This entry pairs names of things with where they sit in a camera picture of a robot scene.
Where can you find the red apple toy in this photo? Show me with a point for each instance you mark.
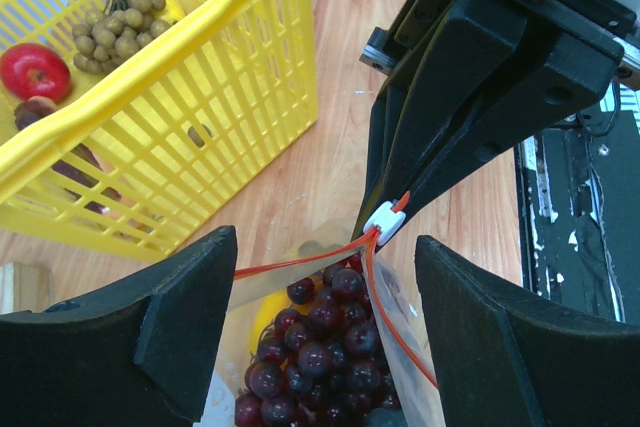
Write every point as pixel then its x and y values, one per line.
pixel 31 69

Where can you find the clear zip bag orange zipper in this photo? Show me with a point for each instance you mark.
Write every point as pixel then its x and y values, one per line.
pixel 411 368

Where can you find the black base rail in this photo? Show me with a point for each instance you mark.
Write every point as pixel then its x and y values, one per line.
pixel 578 194

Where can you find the loose tan longan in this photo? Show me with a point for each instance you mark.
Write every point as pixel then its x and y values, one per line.
pixel 199 136

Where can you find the wooden clothes rack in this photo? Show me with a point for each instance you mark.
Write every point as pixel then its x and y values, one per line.
pixel 25 288

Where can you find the white zipper slider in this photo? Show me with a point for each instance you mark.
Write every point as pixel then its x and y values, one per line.
pixel 386 221

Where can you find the yellow plastic basket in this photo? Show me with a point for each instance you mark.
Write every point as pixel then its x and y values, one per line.
pixel 114 169

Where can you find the orange mango toy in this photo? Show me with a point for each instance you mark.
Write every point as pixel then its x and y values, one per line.
pixel 268 308

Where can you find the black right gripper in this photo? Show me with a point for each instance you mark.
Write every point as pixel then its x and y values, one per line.
pixel 476 85

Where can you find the tan longan bunch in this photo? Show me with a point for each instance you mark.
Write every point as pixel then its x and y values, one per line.
pixel 109 36

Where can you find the dark purple grape bunch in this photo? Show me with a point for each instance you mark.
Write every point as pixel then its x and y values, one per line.
pixel 324 366

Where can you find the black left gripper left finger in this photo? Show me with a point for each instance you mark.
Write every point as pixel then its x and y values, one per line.
pixel 138 352

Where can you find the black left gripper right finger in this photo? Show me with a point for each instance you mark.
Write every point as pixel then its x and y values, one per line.
pixel 504 356

